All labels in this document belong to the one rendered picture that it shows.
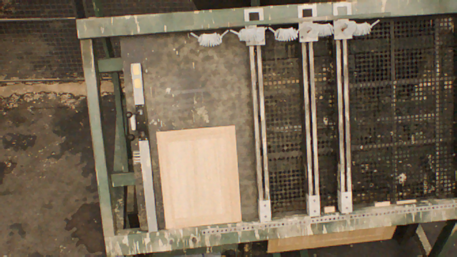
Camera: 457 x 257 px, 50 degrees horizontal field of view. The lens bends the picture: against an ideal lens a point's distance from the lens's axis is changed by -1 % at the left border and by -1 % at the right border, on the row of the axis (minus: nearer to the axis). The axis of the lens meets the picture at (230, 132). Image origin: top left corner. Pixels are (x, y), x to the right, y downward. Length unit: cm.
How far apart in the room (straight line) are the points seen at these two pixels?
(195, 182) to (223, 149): 24
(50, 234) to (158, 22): 214
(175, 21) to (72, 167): 227
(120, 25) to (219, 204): 113
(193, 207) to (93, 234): 138
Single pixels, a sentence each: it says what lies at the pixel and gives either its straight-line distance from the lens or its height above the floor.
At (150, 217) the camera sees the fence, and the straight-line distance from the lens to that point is 285.
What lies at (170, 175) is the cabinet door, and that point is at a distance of 279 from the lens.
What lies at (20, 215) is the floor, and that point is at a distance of 436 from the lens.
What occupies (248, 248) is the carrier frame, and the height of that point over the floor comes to 40.
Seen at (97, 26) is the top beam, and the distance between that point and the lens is 266.
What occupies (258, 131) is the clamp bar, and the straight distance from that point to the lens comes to 272.
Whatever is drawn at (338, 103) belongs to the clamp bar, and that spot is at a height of 145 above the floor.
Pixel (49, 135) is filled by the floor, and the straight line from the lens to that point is 490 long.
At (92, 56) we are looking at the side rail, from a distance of 271.
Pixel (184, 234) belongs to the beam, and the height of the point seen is 89.
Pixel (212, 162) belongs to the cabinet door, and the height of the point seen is 119.
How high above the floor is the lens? 327
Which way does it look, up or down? 45 degrees down
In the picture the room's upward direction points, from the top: straight up
